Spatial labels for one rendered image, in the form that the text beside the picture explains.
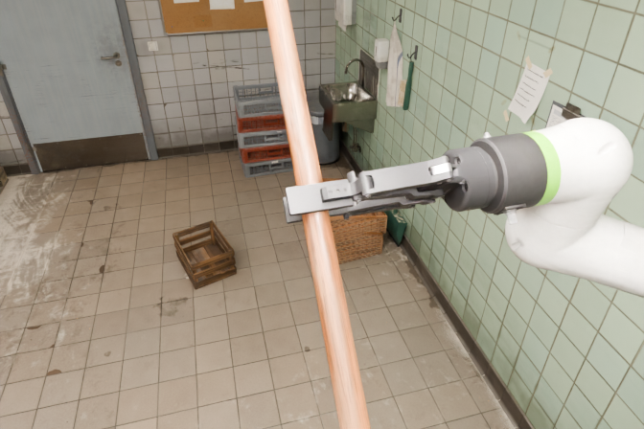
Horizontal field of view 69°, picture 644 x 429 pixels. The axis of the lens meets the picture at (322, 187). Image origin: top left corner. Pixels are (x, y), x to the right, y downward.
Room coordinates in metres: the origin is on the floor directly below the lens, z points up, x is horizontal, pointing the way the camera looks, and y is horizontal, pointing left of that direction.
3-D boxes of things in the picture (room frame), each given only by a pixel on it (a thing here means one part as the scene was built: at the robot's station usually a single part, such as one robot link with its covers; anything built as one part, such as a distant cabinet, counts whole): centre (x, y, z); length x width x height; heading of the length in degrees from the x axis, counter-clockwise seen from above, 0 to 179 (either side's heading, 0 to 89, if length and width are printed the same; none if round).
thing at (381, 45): (3.31, -0.42, 1.28); 0.09 x 0.09 x 0.20; 15
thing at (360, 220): (2.81, -0.14, 0.32); 0.56 x 0.49 x 0.28; 23
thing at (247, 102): (3.99, 0.47, 0.68); 0.60 x 0.40 x 0.16; 105
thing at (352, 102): (3.62, -0.20, 0.71); 0.47 x 0.36 x 0.91; 15
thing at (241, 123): (3.99, 0.48, 0.53); 0.60 x 0.40 x 0.16; 101
